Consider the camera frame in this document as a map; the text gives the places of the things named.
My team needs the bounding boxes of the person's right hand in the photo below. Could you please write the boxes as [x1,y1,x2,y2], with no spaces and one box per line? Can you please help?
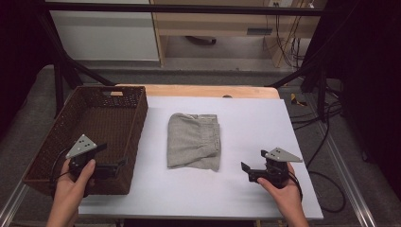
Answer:
[256,162,305,217]

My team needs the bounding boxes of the grey label on desk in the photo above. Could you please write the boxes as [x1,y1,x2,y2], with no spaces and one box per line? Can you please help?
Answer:
[246,27,273,36]

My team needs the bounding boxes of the yellow and black tape piece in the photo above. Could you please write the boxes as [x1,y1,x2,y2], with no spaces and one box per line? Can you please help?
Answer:
[289,92,308,108]

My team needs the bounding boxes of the brown wicker basket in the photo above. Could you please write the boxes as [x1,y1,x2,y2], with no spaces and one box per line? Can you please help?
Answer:
[22,85,149,197]

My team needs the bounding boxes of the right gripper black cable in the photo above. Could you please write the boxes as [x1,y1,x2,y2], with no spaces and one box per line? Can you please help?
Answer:
[288,169,347,214]

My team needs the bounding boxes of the white cabinet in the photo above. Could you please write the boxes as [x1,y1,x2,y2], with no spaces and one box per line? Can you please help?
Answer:
[46,0,161,62]

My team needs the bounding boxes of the black floor cables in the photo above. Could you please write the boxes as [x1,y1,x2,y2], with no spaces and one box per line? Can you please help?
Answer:
[288,79,344,168]

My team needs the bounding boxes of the bundle of hanging cables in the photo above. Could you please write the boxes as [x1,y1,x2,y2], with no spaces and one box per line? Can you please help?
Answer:
[272,0,316,70]

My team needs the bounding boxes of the aluminium rail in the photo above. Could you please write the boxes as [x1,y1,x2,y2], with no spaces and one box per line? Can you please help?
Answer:
[315,118,378,227]
[0,180,30,227]

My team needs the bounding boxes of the wooden table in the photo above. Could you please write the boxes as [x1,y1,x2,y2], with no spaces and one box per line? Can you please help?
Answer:
[113,83,282,100]

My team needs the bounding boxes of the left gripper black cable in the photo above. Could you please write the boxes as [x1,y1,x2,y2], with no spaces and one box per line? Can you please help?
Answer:
[49,147,73,192]

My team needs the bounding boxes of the black horizontal frame bar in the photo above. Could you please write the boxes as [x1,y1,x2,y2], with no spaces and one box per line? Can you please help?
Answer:
[46,1,326,17]

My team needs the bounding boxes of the black tripod stand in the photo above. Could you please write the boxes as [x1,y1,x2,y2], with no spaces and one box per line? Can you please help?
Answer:
[266,56,336,123]
[37,11,116,120]

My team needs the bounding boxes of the dark object under desk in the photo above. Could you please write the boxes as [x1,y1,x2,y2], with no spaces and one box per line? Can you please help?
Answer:
[184,35,218,46]

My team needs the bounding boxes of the white table sheet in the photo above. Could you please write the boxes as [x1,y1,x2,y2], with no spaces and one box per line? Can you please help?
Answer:
[78,96,324,221]

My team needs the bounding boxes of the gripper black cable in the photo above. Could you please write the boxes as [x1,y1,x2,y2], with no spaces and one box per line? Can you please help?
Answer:
[49,147,73,192]
[288,169,347,214]

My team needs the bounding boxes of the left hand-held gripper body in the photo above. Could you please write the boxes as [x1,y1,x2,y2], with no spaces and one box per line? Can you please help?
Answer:
[65,133,108,183]

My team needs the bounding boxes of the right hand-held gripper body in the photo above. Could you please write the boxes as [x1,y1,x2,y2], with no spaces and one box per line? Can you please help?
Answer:
[249,147,304,189]

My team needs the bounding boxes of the black curtain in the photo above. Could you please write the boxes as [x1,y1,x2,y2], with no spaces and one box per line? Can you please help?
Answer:
[302,0,401,202]
[0,0,53,140]

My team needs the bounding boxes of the light wooden desk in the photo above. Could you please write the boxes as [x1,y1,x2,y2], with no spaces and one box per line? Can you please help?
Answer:
[148,0,328,69]

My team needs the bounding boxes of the grey pants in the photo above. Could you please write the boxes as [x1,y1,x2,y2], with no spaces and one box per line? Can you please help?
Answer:
[166,112,222,173]

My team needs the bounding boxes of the person's left hand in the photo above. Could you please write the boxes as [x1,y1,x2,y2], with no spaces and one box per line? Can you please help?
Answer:
[51,158,96,218]

